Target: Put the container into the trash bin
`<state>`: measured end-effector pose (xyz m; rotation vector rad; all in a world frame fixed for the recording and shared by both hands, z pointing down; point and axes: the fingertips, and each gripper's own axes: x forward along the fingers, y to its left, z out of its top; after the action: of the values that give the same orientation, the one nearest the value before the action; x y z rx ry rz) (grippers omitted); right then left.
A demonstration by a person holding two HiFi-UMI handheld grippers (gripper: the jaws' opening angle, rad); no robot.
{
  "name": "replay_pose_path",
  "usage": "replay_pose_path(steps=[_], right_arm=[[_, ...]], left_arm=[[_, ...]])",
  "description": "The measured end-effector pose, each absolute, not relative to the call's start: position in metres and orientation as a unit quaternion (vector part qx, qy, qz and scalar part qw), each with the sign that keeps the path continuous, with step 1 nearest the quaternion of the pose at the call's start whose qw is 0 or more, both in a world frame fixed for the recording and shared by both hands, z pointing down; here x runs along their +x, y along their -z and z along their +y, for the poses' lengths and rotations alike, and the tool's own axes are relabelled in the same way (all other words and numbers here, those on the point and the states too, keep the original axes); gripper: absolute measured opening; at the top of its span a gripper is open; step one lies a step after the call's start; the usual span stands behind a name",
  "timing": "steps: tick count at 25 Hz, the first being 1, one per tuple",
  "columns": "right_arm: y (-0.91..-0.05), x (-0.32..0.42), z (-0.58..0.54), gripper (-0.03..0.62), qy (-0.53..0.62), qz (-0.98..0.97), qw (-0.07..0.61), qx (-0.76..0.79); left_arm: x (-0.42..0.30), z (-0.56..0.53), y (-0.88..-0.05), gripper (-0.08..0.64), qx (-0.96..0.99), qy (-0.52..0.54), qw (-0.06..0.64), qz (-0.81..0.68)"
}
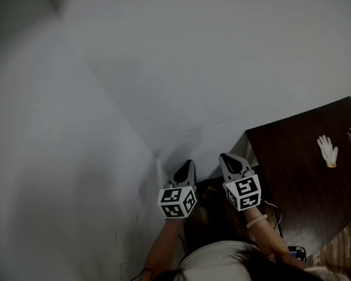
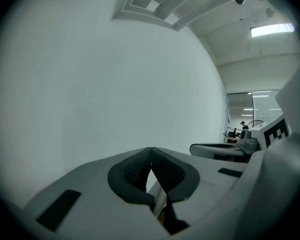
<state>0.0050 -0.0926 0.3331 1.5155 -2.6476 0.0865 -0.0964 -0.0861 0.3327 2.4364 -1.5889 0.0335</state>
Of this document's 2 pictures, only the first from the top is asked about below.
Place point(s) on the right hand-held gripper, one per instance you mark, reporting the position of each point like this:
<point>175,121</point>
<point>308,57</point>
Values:
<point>244,192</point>

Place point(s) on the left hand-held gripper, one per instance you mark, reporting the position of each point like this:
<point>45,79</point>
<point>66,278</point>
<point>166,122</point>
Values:
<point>175,200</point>

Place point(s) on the person's left forearm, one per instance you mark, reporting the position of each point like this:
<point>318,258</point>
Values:
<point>163,244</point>

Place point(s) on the person's right forearm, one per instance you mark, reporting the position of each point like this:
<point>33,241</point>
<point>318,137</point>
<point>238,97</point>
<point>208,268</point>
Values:
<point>266,236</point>

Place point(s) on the dark wooden table white legs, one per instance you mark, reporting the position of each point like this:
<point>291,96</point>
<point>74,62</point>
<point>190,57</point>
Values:
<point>295,186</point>

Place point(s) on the person's white shirt torso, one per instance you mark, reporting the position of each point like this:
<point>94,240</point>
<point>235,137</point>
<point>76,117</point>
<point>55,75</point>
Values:
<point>216,262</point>

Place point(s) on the black and blue device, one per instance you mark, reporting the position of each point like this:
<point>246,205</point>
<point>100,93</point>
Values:
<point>297,252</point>

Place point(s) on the white work glove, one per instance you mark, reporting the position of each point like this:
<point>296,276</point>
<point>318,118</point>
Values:
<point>327,151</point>

